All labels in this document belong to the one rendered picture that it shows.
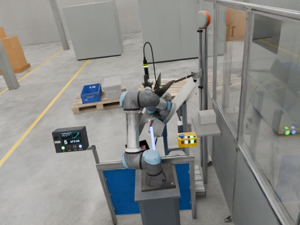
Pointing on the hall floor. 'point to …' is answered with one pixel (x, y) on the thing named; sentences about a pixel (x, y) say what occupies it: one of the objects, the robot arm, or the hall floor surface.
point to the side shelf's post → (205, 159)
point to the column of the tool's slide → (203, 102)
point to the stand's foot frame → (199, 186)
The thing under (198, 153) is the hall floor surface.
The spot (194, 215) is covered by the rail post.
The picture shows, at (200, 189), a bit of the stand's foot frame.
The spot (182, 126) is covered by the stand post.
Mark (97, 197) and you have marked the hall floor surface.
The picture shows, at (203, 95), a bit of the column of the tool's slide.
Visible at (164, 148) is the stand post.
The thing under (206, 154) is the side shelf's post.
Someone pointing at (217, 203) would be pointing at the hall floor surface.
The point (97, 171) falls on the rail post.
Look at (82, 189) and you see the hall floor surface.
